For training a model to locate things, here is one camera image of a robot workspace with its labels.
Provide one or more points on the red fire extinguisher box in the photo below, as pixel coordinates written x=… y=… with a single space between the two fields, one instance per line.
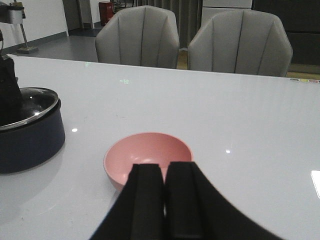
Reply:
x=106 y=11

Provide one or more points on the left grey upholstered chair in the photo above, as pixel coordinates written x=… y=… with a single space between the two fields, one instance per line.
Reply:
x=145 y=36

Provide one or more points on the glass lid with blue knob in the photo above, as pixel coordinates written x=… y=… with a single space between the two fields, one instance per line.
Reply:
x=32 y=104

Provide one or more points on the white drawer cabinet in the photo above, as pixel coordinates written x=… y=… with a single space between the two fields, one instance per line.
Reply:
x=211 y=7

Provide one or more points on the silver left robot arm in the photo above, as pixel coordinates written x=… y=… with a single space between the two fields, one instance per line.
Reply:
x=11 y=15

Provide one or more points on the pink bowl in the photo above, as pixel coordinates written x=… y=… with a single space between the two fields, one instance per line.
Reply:
x=143 y=148

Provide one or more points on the dark sideboard counter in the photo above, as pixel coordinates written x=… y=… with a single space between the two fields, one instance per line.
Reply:
x=301 y=21

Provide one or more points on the grey upholstered chair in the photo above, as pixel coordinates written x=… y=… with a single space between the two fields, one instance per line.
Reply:
x=145 y=36
x=241 y=41

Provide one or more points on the yellow caution sign stand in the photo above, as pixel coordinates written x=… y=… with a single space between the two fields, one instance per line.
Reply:
x=26 y=49

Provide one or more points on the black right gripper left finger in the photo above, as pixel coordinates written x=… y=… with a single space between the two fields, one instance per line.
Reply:
x=138 y=212

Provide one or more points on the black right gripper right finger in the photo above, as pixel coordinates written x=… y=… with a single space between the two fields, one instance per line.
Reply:
x=196 y=210

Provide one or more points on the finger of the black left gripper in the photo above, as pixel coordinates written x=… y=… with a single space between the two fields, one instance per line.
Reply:
x=10 y=94

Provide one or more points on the dark blue saucepan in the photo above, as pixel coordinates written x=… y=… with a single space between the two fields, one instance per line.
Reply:
x=25 y=147

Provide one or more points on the right grey upholstered chair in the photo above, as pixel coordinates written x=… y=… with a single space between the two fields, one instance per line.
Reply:
x=241 y=41

